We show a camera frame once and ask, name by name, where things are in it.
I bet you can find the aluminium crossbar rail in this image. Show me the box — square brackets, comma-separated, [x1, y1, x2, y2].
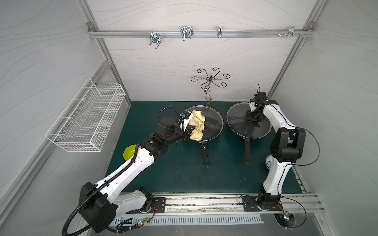
[89, 29, 316, 38]

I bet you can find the metal hook clamp right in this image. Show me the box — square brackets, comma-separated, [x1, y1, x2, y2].
[277, 26, 304, 38]

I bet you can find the white wire basket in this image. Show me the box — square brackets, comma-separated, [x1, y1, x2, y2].
[45, 78, 126, 152]

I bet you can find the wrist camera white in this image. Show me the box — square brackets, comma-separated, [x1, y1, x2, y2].
[180, 110, 192, 131]
[250, 92, 267, 111]

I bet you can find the copper scroll mug tree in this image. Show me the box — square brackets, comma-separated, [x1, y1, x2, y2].
[190, 67, 231, 106]

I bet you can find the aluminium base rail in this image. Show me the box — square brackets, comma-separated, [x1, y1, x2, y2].
[82, 193, 325, 217]

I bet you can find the blue white patterned bowl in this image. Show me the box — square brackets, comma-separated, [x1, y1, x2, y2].
[265, 155, 273, 170]

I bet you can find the metal hook clamp middle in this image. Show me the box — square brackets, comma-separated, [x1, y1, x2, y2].
[180, 26, 194, 41]

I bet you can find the right frying pan black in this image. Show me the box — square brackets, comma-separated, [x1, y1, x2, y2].
[226, 102, 272, 165]

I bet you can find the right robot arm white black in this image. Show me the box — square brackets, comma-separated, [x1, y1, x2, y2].
[250, 98, 306, 208]

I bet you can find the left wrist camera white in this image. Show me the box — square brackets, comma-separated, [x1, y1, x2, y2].
[180, 110, 192, 131]

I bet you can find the green plastic bowl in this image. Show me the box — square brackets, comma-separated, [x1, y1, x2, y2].
[123, 145, 137, 161]

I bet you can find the left frying pan black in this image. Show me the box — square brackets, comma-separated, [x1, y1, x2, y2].
[186, 105, 224, 168]

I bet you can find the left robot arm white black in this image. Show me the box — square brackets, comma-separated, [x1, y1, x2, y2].
[71, 113, 194, 235]

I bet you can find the metal hook clamp small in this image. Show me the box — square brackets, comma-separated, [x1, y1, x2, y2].
[217, 26, 223, 38]

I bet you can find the yellow fluffy cloth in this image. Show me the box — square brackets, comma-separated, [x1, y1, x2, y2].
[189, 110, 206, 141]

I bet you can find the green table mat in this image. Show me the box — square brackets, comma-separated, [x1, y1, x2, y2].
[107, 101, 275, 193]

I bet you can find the black corrugated cable conduit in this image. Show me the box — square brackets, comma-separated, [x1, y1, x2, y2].
[61, 105, 185, 236]

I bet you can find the glass pot lid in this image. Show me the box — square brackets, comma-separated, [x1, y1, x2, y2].
[184, 105, 223, 142]
[226, 102, 272, 140]

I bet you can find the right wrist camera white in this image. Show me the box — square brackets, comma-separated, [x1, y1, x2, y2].
[250, 92, 267, 111]

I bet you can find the metal hook clamp left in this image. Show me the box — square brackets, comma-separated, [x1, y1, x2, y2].
[149, 31, 161, 49]

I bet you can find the frying pan black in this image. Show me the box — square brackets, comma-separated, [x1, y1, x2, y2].
[226, 102, 272, 165]
[186, 105, 224, 168]

